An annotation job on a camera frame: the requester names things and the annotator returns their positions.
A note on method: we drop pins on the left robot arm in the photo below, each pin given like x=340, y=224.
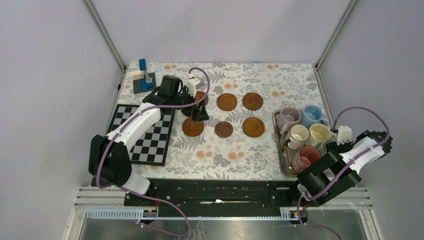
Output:
x=109, y=158

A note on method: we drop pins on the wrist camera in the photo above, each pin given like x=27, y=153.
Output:
x=344, y=135
x=194, y=84

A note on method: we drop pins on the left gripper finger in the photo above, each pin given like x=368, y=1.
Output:
x=199, y=113
x=189, y=111

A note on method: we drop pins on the pink patterned mug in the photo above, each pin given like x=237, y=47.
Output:
x=304, y=158

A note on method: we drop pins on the white mug black rim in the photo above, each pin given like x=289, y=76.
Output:
x=296, y=137

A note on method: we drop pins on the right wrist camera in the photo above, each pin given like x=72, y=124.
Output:
x=344, y=135

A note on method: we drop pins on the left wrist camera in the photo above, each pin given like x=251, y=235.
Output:
x=194, y=84

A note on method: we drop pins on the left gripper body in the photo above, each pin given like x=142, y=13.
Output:
x=177, y=99

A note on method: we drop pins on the lilac mug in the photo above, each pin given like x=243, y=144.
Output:
x=288, y=117

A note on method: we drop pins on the metal tray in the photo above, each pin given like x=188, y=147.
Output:
x=285, y=154

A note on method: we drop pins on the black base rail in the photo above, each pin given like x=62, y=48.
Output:
x=226, y=198

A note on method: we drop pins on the black white chessboard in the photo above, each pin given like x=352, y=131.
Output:
x=151, y=147

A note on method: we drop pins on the floral tablecloth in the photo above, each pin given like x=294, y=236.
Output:
x=237, y=157

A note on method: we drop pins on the cream yellow mug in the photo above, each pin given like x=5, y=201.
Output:
x=318, y=134

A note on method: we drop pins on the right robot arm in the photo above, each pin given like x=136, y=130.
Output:
x=338, y=170

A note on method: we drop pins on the dark walnut coaster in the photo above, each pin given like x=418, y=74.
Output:
x=223, y=129

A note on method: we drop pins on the light blue faceted mug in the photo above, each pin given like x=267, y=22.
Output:
x=323, y=147

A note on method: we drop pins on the brown wooden coaster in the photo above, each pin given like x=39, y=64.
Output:
x=192, y=128
x=200, y=94
x=252, y=101
x=227, y=102
x=253, y=127

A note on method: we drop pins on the blue grey block toy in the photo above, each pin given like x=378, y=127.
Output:
x=143, y=81

